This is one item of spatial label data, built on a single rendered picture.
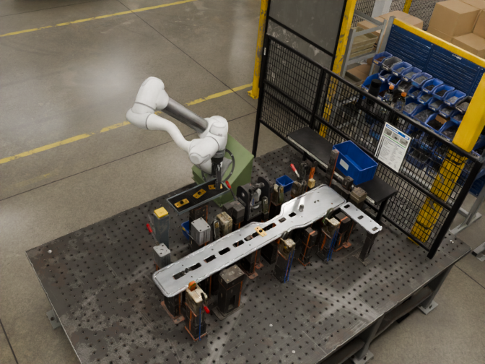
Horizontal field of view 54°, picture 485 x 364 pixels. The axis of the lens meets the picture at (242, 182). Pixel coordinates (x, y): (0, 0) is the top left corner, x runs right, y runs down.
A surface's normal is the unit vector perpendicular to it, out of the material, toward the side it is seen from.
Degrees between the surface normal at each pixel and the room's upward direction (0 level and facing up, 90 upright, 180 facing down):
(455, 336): 0
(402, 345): 0
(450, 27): 90
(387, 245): 0
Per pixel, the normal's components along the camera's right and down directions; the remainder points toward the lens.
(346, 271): 0.08, -0.75
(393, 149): -0.79, 0.36
